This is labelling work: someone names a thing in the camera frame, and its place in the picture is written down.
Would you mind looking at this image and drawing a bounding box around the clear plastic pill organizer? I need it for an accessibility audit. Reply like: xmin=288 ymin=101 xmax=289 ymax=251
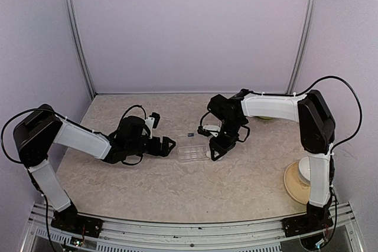
xmin=177 ymin=132 xmax=208 ymax=163

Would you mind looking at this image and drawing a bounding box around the white bowl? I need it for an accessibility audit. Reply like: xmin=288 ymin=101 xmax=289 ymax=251
xmin=298 ymin=157 xmax=311 ymax=185

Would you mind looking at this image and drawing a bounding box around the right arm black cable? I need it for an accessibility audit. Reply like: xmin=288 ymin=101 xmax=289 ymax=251
xmin=295 ymin=76 xmax=363 ymax=149

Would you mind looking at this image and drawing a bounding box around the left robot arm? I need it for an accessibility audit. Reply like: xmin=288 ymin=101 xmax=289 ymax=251
xmin=13 ymin=104 xmax=176 ymax=231

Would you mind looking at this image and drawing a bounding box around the right aluminium frame post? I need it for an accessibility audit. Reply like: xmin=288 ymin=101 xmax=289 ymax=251
xmin=285 ymin=0 xmax=316 ymax=94

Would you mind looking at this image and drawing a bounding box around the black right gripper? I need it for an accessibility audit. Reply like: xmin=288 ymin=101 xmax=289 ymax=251
xmin=208 ymin=117 xmax=244 ymax=161

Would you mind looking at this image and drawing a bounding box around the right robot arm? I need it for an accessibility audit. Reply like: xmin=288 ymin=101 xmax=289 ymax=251
xmin=200 ymin=90 xmax=335 ymax=231

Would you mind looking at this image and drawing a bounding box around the beige plate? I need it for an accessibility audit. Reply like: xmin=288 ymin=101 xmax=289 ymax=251
xmin=283 ymin=161 xmax=310 ymax=205

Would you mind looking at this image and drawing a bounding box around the aluminium frame post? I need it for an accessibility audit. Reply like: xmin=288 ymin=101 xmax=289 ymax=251
xmin=285 ymin=0 xmax=316 ymax=94
xmin=64 ymin=0 xmax=97 ymax=100

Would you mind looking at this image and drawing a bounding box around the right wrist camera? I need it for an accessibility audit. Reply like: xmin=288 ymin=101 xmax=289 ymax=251
xmin=197 ymin=125 xmax=221 ymax=137

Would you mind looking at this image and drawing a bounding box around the front aluminium rail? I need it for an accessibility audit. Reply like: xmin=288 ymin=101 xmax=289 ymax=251
xmin=22 ymin=203 xmax=363 ymax=252

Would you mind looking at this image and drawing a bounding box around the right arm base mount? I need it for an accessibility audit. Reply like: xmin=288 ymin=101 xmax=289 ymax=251
xmin=281 ymin=202 xmax=334 ymax=237

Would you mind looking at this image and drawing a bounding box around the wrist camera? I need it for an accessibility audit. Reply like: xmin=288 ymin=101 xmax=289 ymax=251
xmin=197 ymin=125 xmax=221 ymax=137
xmin=145 ymin=112 xmax=161 ymax=139

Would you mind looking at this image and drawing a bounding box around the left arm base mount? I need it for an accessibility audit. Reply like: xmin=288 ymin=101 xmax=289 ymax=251
xmin=51 ymin=210 xmax=103 ymax=238

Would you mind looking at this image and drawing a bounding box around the green plate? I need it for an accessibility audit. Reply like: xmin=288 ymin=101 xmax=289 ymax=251
xmin=256 ymin=116 xmax=275 ymax=122

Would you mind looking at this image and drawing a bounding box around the small white-capped pill bottle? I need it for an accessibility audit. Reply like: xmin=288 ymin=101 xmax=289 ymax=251
xmin=206 ymin=150 xmax=223 ymax=162

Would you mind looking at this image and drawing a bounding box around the left aluminium frame post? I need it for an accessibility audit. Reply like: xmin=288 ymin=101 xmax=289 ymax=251
xmin=64 ymin=0 xmax=97 ymax=100

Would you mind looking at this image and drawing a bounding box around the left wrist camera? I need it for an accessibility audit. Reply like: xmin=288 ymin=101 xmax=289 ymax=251
xmin=145 ymin=112 xmax=161 ymax=139

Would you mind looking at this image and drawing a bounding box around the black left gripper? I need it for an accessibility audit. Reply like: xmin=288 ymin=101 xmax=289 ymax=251
xmin=127 ymin=136 xmax=176 ymax=157

